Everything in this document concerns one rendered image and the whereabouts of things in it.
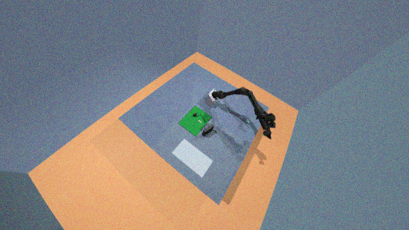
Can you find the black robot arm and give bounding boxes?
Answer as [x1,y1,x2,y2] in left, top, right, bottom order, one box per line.
[211,86,276,129]

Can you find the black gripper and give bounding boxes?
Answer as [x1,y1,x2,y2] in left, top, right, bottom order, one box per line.
[261,122,272,139]

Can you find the green circuit board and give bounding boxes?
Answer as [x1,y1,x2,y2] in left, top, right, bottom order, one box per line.
[178,106,211,136]

